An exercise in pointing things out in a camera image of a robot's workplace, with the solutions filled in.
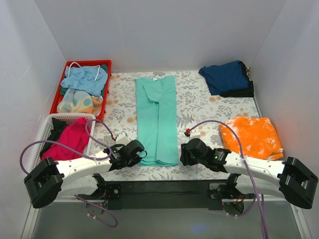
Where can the orange white tie-dye t-shirt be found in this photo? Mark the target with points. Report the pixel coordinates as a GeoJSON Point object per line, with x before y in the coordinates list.
{"type": "Point", "coordinates": [258, 137]}

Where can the pastel patterned garment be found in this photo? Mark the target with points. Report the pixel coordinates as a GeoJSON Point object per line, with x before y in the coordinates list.
{"type": "Point", "coordinates": [76, 101]}

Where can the white plastic basket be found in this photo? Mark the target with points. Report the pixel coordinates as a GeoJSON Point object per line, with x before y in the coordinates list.
{"type": "Point", "coordinates": [45, 131]}

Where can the light blue garment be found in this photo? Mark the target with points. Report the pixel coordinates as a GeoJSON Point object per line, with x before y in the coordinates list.
{"type": "Point", "coordinates": [84, 79]}

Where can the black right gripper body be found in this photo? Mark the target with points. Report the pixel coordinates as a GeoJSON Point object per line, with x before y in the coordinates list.
{"type": "Point", "coordinates": [184, 156]}

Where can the black garment in basket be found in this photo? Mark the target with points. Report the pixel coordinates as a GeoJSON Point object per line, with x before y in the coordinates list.
{"type": "Point", "coordinates": [58, 128]}

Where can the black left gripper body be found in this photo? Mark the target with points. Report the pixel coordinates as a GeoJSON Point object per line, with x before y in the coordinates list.
{"type": "Point", "coordinates": [139, 154]}

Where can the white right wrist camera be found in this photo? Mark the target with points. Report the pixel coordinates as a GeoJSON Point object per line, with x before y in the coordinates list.
{"type": "Point", "coordinates": [192, 133]}

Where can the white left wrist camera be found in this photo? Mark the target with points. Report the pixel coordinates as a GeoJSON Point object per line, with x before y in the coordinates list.
{"type": "Point", "coordinates": [122, 138]}

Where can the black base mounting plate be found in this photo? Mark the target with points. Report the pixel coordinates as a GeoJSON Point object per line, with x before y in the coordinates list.
{"type": "Point", "coordinates": [172, 194]}

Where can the folded blue t-shirt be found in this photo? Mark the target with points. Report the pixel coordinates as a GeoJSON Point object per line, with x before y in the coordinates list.
{"type": "Point", "coordinates": [225, 78]}

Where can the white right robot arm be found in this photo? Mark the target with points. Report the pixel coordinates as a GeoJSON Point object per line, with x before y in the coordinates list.
{"type": "Point", "coordinates": [289, 179]}

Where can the aluminium rail frame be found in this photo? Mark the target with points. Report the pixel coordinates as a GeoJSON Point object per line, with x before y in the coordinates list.
{"type": "Point", "coordinates": [143, 210]}

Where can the teal t-shirt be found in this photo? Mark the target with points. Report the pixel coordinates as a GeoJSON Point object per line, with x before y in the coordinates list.
{"type": "Point", "coordinates": [157, 120]}

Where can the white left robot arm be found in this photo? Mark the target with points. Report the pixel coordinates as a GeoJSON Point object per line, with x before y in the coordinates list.
{"type": "Point", "coordinates": [81, 177]}

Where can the magenta garment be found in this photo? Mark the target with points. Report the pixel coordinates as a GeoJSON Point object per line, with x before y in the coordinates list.
{"type": "Point", "coordinates": [75, 137]}

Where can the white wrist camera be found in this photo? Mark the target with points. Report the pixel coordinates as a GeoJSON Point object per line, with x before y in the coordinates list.
{"type": "Point", "coordinates": [192, 133]}
{"type": "Point", "coordinates": [122, 138]}

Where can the red plastic basket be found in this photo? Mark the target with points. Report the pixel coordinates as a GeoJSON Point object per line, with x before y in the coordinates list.
{"type": "Point", "coordinates": [58, 97]}

